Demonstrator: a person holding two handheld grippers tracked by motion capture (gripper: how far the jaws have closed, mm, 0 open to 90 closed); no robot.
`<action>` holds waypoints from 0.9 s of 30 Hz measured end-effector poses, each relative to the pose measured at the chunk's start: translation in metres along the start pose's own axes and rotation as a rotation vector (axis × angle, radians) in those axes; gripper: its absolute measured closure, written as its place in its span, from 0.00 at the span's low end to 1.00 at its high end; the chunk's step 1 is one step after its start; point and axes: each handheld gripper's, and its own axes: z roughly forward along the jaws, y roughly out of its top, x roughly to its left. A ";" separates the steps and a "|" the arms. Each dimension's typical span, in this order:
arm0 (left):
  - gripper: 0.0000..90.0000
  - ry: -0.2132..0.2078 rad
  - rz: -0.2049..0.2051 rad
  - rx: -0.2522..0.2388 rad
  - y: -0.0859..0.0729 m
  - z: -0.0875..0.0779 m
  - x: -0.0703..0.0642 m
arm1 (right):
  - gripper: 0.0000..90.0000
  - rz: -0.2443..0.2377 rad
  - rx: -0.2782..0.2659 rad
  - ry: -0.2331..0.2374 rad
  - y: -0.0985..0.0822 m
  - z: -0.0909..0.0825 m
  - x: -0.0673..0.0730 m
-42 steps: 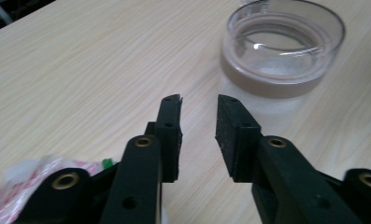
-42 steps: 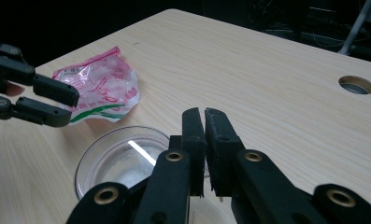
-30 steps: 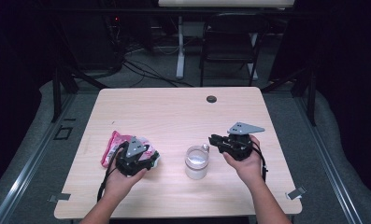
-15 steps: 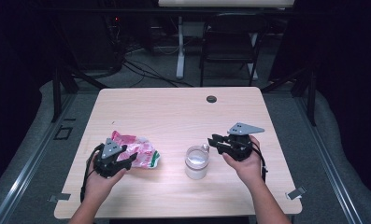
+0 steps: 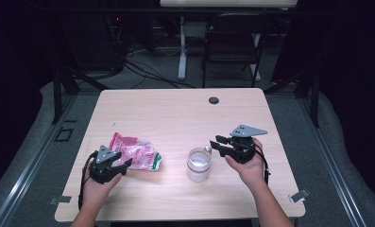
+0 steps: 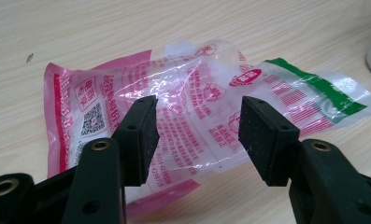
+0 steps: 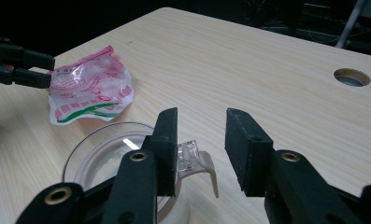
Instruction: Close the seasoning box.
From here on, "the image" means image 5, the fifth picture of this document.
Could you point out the person's left hand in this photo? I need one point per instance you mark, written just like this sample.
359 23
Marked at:
97 194

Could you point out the round table grommet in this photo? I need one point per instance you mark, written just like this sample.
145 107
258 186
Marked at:
213 100

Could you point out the pale grey box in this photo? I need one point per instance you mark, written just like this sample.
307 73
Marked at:
195 30

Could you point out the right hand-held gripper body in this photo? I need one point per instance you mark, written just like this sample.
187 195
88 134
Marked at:
243 151

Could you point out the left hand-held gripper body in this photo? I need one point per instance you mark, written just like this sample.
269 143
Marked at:
103 171

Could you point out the white desk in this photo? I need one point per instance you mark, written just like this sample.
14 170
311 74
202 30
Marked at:
226 3

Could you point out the black curtain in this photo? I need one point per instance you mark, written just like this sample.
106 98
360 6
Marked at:
355 78
15 78

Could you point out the grey tape strip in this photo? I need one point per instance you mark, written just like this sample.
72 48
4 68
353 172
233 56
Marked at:
299 195
59 199

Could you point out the black metal stand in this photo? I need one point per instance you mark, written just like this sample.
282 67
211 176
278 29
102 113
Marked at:
315 101
57 94

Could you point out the black folding chair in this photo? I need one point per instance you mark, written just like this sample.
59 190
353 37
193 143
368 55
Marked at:
232 34

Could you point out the metal floor rail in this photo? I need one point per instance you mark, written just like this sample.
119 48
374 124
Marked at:
27 164
333 164

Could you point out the pink and white plastic bag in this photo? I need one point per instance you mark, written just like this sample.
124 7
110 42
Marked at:
138 153

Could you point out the black tape square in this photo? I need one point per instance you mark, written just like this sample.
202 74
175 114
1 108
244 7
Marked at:
58 135

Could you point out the glass jar with white powder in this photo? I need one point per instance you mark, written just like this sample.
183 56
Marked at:
199 175

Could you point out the dark equipment cabinet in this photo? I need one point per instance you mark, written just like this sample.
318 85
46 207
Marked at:
90 41

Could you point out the person's right hand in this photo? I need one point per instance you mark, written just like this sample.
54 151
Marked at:
252 173

